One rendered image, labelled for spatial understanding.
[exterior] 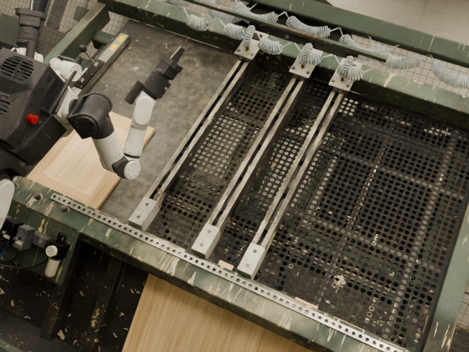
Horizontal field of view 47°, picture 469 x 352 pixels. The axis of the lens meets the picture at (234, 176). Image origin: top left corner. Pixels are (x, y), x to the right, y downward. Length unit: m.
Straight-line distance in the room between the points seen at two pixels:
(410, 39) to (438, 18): 4.12
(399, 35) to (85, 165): 1.74
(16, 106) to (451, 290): 1.67
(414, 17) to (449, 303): 5.39
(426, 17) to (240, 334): 5.50
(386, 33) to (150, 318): 1.88
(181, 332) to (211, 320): 0.15
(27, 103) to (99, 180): 0.64
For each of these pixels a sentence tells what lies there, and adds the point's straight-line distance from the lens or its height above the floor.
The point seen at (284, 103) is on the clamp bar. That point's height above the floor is 1.59.
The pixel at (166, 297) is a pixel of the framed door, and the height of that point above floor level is 0.62.
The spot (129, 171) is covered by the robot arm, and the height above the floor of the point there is 1.13.
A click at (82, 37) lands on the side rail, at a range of 3.06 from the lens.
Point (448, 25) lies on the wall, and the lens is 7.14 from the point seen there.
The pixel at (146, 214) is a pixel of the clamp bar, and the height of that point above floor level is 0.97.
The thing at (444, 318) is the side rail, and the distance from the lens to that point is 2.13.
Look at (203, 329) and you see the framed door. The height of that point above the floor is 0.57.
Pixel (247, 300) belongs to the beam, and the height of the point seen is 0.84.
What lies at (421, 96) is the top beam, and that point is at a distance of 2.60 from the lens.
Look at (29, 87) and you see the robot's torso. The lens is 1.92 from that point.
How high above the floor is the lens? 1.49
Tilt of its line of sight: 7 degrees down
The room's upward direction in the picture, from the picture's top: 20 degrees clockwise
